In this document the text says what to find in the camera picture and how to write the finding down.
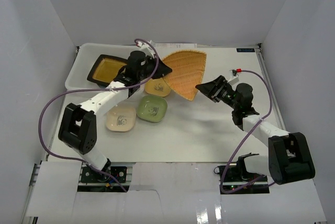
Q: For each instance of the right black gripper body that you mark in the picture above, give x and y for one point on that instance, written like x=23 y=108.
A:
x=225 y=94

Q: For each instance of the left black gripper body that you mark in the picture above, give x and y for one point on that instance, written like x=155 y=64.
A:
x=153 y=66

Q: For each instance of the yellow square panda dish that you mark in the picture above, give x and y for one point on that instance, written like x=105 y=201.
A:
x=157 y=87

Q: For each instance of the orange woven fan basket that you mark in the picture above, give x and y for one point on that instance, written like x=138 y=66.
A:
x=188 y=68

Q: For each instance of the black square amber plate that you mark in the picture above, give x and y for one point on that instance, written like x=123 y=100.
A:
x=105 y=69

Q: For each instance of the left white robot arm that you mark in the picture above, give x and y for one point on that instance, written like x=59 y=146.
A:
x=78 y=128

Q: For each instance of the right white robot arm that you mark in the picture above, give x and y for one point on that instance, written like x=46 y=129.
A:
x=288 y=158

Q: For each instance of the white plastic bin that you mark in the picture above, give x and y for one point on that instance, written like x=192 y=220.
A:
x=87 y=55

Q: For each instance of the papers at table back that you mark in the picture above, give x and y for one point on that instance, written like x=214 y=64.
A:
x=176 y=45

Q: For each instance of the green square panda dish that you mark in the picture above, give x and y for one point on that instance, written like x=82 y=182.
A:
x=152 y=108

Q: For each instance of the blue label sticker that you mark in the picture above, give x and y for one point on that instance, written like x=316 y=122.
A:
x=245 y=50

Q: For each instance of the cream square panda dish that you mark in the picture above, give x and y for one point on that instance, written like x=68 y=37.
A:
x=121 y=118

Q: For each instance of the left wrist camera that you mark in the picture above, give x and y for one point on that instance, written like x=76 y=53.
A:
x=144 y=47

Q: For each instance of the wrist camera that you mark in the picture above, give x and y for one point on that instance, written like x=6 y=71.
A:
x=234 y=76
x=144 y=47

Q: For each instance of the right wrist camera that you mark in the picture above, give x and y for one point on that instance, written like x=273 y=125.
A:
x=234 y=76

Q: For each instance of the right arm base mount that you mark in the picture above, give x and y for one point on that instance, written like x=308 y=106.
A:
x=234 y=175

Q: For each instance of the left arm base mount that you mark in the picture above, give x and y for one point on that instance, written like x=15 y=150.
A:
x=89 y=176

